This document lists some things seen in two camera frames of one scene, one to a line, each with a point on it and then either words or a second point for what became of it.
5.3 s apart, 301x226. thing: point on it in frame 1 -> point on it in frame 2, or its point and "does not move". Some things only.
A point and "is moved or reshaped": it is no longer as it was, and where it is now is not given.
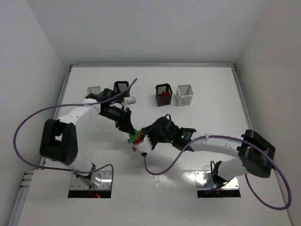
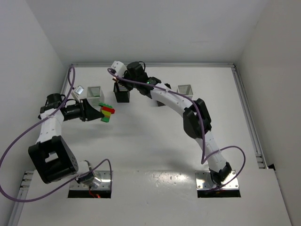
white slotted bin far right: (184, 95) does not move
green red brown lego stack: (135, 138) is moved or reshaped
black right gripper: (149, 133) -> (127, 83)
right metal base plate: (204, 181) does not move
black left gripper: (124, 120) -> (84, 109)
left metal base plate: (102, 179) does not move
